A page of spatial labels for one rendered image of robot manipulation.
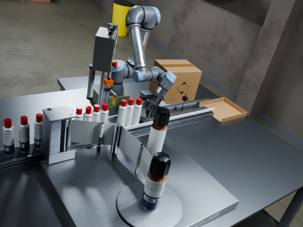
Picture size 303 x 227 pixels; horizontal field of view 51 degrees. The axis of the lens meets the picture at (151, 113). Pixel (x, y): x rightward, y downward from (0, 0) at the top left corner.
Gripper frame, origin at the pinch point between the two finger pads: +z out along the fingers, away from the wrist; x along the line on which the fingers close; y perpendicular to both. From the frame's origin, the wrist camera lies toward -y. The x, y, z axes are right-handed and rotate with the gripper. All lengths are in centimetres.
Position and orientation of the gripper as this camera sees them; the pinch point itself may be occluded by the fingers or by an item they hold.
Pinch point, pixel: (139, 117)
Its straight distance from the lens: 204.2
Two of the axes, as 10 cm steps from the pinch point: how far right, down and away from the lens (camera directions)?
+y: 5.7, 5.1, -6.5
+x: 6.0, 2.8, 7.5
